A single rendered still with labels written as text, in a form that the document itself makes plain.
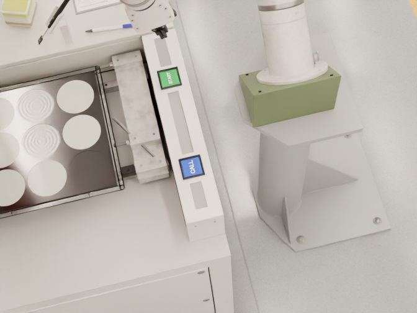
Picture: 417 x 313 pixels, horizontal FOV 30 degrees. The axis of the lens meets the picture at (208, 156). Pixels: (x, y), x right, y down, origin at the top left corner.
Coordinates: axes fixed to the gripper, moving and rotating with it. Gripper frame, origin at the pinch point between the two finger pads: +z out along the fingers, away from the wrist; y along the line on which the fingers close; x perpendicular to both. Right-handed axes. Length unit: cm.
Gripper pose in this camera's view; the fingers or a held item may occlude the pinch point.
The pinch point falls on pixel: (161, 29)
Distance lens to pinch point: 193.6
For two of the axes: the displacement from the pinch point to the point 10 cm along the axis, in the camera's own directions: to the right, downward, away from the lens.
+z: 2.5, 3.5, 9.0
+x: -2.3, -8.8, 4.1
